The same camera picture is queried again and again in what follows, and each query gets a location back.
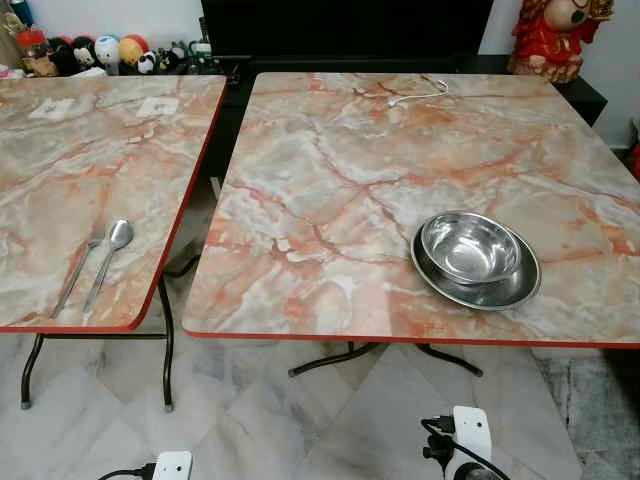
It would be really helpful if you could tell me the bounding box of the red figurine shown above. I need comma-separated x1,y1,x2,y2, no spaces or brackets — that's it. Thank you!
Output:
507,0,615,84

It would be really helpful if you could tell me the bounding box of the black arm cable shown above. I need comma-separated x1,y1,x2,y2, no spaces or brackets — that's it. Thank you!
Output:
421,417,511,480
97,462,156,480

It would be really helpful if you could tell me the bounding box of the steel bowl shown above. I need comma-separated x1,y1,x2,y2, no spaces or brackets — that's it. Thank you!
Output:
420,211,523,286

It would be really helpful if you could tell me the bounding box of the white paper label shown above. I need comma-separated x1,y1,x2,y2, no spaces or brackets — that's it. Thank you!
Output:
135,96,181,118
28,98,76,121

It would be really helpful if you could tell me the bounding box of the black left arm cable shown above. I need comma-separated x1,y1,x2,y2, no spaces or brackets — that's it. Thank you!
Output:
97,462,156,480

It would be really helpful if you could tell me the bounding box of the yellow red round doll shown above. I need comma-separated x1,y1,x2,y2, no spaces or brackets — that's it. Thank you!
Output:
118,34,151,69

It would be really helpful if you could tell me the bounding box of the green white small item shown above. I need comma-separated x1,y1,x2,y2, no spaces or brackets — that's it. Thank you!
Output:
185,38,221,73

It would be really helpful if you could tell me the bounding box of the black television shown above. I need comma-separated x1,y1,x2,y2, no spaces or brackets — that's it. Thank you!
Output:
200,0,495,57

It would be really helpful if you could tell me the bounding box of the small panda toy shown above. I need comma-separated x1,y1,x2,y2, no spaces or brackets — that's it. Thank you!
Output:
136,50,161,76

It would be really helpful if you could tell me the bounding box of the white round head doll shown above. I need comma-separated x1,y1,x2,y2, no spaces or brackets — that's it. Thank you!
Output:
94,35,122,76

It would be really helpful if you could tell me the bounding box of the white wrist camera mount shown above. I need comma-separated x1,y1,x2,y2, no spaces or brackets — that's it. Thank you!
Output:
445,405,494,480
150,451,194,480

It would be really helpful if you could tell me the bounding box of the large marble folding table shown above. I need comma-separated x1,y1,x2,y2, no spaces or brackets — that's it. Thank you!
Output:
183,70,640,379

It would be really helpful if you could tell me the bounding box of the small marble folding table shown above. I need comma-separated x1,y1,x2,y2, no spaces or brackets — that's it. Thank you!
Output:
0,75,229,411

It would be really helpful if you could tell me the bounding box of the steel fork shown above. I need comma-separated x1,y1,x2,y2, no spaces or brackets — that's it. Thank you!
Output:
50,225,108,321

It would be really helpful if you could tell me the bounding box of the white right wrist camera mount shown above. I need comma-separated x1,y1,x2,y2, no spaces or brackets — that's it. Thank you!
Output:
445,405,494,480

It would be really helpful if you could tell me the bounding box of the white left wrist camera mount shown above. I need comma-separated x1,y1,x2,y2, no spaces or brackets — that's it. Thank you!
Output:
150,451,194,480

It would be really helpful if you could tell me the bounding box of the black mouse plush toy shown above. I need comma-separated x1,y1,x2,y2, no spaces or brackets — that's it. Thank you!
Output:
48,37,98,76

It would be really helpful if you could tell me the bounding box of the steel plate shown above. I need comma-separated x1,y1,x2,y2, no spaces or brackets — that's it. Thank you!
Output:
411,225,542,311

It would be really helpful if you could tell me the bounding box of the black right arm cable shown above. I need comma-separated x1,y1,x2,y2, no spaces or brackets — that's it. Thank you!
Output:
421,417,511,480

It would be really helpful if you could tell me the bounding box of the steel spoon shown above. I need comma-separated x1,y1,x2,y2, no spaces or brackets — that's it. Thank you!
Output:
82,220,135,315

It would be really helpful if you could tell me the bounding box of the white cable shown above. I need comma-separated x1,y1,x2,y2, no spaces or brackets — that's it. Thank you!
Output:
388,78,450,109

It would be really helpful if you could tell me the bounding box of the red lidded jar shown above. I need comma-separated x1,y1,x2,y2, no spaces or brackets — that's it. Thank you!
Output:
15,30,56,78

